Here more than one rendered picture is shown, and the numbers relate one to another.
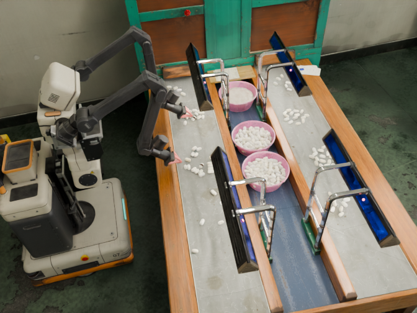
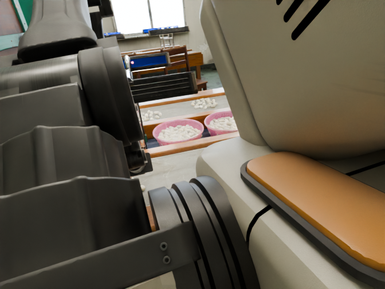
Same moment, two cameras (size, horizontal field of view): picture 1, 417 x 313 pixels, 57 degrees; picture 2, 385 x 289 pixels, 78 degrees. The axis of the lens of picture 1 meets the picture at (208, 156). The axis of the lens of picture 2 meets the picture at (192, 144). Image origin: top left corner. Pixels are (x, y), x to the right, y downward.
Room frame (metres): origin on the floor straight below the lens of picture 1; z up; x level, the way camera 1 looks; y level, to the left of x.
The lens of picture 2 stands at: (1.76, 0.84, 1.29)
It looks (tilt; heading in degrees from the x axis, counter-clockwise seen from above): 29 degrees down; 265
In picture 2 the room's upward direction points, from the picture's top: 5 degrees counter-clockwise
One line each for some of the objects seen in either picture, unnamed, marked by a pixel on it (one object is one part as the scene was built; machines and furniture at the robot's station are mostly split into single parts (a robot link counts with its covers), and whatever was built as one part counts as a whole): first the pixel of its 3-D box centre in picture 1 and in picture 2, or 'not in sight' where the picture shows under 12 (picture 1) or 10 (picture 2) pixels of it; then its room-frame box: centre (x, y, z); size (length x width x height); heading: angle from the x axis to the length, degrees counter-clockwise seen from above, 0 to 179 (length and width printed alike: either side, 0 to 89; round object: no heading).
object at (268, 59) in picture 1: (275, 57); not in sight; (2.47, -0.54, 0.83); 0.30 x 0.06 x 0.07; 96
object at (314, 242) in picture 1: (332, 208); not in sight; (1.04, -0.56, 0.90); 0.20 x 0.19 x 0.45; 6
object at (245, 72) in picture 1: (231, 74); not in sight; (2.38, -0.21, 0.77); 0.33 x 0.15 x 0.01; 96
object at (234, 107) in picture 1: (237, 97); not in sight; (2.16, -0.23, 0.72); 0.27 x 0.27 x 0.10
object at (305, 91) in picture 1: (288, 61); (112, 66); (2.02, -0.53, 1.08); 0.62 x 0.08 x 0.07; 6
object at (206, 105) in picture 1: (198, 74); (106, 94); (1.96, 0.02, 1.08); 0.62 x 0.08 x 0.07; 6
